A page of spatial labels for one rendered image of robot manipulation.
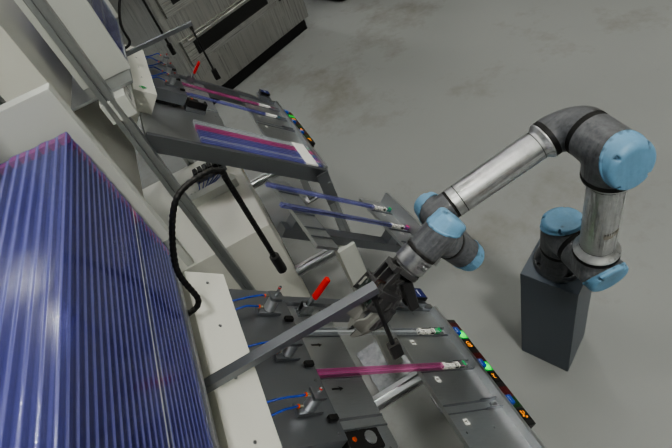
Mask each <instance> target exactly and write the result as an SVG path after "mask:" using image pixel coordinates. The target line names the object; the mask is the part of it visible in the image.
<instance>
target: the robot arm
mask: <svg viewBox="0 0 672 448"><path fill-rule="evenodd" d="M562 152H568V153H569V154H571V155H572V156H573V157H574V158H576V159H577V160H578V161H579V162H580V164H581V166H580V179H581V181H582V183H583V184H584V185H585V186H586V187H585V196H584V204H583V213H581V212H579V211H578V210H576V209H573V208H570V207H557V208H553V209H550V210H548V211H547V212H546V213H545V214H544V215H543V216H542V218H541V223H540V245H539V247H538V248H537V250H536V252H535V254H534V267H535V269H536V271H537V272H538V273H539V274H540V275H541V276H542V277H544V278H545V279H547V280H549V281H552V282H557V283H567V282H571V281H574V280H576V279H579V280H580V281H581V282H582V284H583V285H585V286H586V287H587V288H588V289H589V290H590V291H593V292H599V291H603V290H605V289H607V288H609V287H611V286H613V285H615V284H616V283H617V282H619V281H620V280H621V279H622V278H623V277H624V276H625V275H626V274H627V273H628V270H629V268H628V266H627V265H626V263H625V262H623V261H622V260H621V259H620V257H621V246H620V243H619V242H618V241H617V238H618V233H619V228H620V223H621V218H622V213H623V209H624V204H625V199H626V194H627V191H628V190H630V189H632V188H634V187H636V186H638V185H639V184H640V183H642V182H643V181H644V180H645V179H646V178H647V177H648V175H647V174H648V173H649V172H651V171H652V169H653V167H654V165H655V162H656V149H655V147H654V145H653V144H652V143H651V142H650V141H649V140H647V139H646V138H645V137H644V136H643V135H642V134H641V133H639V132H637V131H635V130H632V129H631V128H629V127H628V126H626V125H625V124H623V123H621V122H620V121H618V120H617V119H615V118H614V117H612V116H611V115H609V114H607V113H606V112H605V111H603V110H602V109H600V108H597V107H593V106H585V105H580V106H573V107H568V108H564V109H561V110H558V111H555V112H553V113H551V114H548V115H546V116H544V117H543V118H541V119H539V120H538V121H536V122H535V123H534V124H532V125H531V126H530V127H529V132H528V133H526V134H525V135H524V136H522V137H521V138H519V139H518V140H516V141H515V142H514V143H512V144H511V145H509V146H508V147H506V148H505V149H503V150H502V151H501V152H499V153H498V154H496V155H495V156H493V157H492V158H491V159H489V160H488V161H486V162H485V163H483V164H482V165H480V166H479V167H478V168H476V169H475V170H473V171H472V172H470V173H469V174H468V175H466V176H465V177H463V178H462V179H460V180H459V181H458V182H456V183H455V184H453V185H452V186H450V187H449V188H447V189H446V190H445V191H443V192H442V193H440V194H439V195H438V194H436V193H434V192H428V193H424V194H422V195H420V196H419V197H418V198H417V200H416V201H415V204H414V211H415V213H416V215H417V217H418V218H419V221H420V222H421V223H422V224H423V225H422V226H421V227H420V228H419V229H418V230H417V231H416V232H415V234H414V235H413V236H412V237H411V238H410V239H409V240H408V241H407V242H406V243H405V244H404V245H403V246H402V247H401V248H400V249H399V250H398V252H397V253H396V256H395V257H394V258H392V257H390V256H389V257H388V258H387V259H386V260H385V261H384V262H383V263H382V264H381V265H380V266H379V267H378V268H377V270H376V271H375V272H374V273H373V272H371V271H369V270H367V272H366V273H365V274H364V275H363V276H362V277H361V278H360V279H359V280H358V281H357V282H356V284H355V285H354V286H353V287H354V288H357V289H356V290H358V289H359V288H361V287H363V286H365V285H366V284H368V283H370V282H371V281H373V282H374V283H375V285H376V286H377V288H378V290H379V294H377V295H378V299H377V300H378V302H379V305H380V307H381V310H382V312H383V315H384V317H385V319H386V322H387V323H388V322H389V321H390V320H391V318H392V317H393V315H394V314H396V311H395V310H396V309H397V307H398V306H400V301H401V299H402V302H403V304H404V305H405V306H407V307H408V308H409V309H410V311H414V310H416V309H417V308H419V303H418V299H417V296H416V292H415V289H414V286H413V283H415V282H416V281H417V280H418V279H419V277H422V276H423V275H424V274H425V272H427V271H428V269H429V268H430V267H431V266H432V265H433V264H434V263H435V262H436V261H437V260H438V259H439V258H440V257H441V258H442V259H444V260H446V261H447V262H449V263H451V264H452V265H454V266H455V267H456V268H459V269H462V270H464V271H473V270H475V269H477V268H479V266H480V265H481V264H482V262H483V260H484V249H483V247H482V246H481V245H480V244H479V243H478V242H477V241H476V240H474V239H472V238H471V237H470V235H469V234H468V233H467V232H466V226H465V224H464V223H463V222H462V221H461V220H460V219H459V217H460V216H462V215H463V214H465V213H466V212H468V211H469V210H471V209H472V208H474V207H475V206H477V205H478V204H480V203H481V202H483V201H484V200H485V199H487V198H488V197H490V196H491V195H493V194H494V193H496V192H497V191H499V190H500V189H502V188H503V187H505V186H506V185H507V184H509V183H510V182H512V181H513V180H515V179H516V178H518V177H519V176H521V175H522V174H524V173H525V172H527V171H528V170H530V169H531V168H532V167H534V166H535V165H537V164H538V163H540V162H541V161H543V160H544V159H546V158H547V157H556V156H558V155H559V154H561V153H562ZM365 276H367V278H366V279H365V280H364V281H363V282H362V284H361V285H360V284H358V283H359V282H360V281H361V280H362V279H363V278H364V277H365ZM369 312H371V313H370V314H369V315H368V316H367V317H365V318H364V316H365V315H366V314H367V313H369ZM347 314H348V315H349V316H350V317H351V318H350V320H349V323H348V326H347V327H355V328H356V329H355V331H354V332H353V333H352V334H351V335H350V336H351V337H359V336H363V335H365V334H368V333H370V332H372V331H375V330H377V329H379V328H381V327H383V325H382V322H381V320H380V318H379V315H378V313H377V311H376V308H375V306H374V304H373V302H372V301H371V300H370V299H369V300H367V301H365V302H364V303H362V304H360V305H359V306H357V307H355V308H353V309H352V310H350V311H348V312H347Z"/></svg>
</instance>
